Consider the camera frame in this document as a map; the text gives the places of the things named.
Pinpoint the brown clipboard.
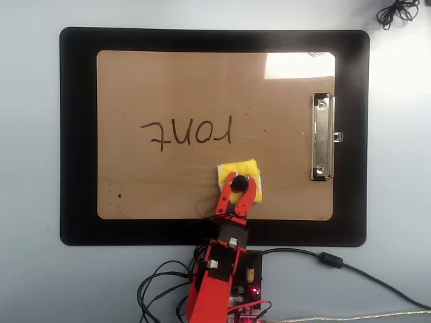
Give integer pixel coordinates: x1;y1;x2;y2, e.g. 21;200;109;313
96;50;337;222

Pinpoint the metal clipboard clip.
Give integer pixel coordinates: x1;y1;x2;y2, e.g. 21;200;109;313
310;92;344;182

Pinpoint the red wire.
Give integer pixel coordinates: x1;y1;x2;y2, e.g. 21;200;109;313
232;299;272;319

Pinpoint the black power cable with ferrite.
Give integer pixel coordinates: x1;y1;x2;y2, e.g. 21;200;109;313
254;248;431;310

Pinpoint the coiled black cable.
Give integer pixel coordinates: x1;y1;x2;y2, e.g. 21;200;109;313
376;0;421;31

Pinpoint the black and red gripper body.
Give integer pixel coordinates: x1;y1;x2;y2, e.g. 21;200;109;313
215;211;252;252

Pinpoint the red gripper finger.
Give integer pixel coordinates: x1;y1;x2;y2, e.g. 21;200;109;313
214;171;238;217
234;176;257;218

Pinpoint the silver USB cable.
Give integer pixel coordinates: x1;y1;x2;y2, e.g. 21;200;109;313
261;310;431;323

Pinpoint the black arm wire bundle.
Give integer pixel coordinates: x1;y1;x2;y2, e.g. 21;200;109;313
136;194;223;323

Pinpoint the black robot base with board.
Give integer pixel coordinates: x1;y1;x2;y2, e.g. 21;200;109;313
187;249;272;323

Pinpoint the yellow sponge with black knob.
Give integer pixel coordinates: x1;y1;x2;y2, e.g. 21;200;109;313
216;157;265;205

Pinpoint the black mat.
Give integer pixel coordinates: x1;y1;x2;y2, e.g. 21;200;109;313
59;26;370;247

